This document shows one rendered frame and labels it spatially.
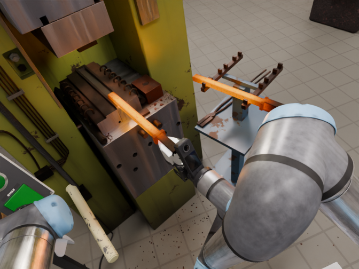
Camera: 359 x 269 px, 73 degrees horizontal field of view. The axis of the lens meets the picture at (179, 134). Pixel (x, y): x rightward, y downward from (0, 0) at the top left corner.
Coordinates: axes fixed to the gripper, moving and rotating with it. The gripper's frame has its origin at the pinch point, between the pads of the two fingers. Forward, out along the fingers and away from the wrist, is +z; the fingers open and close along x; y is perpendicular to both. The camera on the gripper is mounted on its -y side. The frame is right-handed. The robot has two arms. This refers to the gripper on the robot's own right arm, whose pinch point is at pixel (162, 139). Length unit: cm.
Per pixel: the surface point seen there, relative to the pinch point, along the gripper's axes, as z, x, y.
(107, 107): 31.7, -4.8, 1.2
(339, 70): 21, 214, 101
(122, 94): 33.8, 3.9, 1.0
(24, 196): 12.2, -43.1, -1.7
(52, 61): 76, -9, -6
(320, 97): 13, 167, 101
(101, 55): 76, 15, 3
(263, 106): -10.3, 40.4, 7.7
